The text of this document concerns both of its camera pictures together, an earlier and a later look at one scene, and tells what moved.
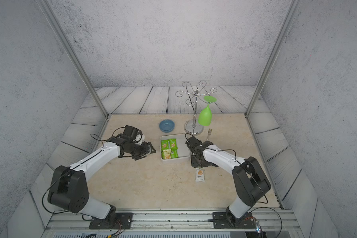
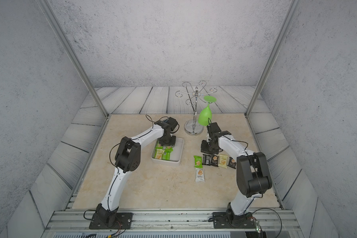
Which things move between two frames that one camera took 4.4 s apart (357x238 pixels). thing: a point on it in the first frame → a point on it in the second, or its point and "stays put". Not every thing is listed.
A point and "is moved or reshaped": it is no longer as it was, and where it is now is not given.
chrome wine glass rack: [194, 126] stays put
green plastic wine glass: [205, 116] stays put
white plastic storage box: [174, 149] is moved or reshaped
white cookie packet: [200, 175] stays put
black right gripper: [194, 164] → [204, 149]
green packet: [173, 144] is moved or reshaped
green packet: [174, 153] → [166, 155]
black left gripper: [145, 150] → [172, 144]
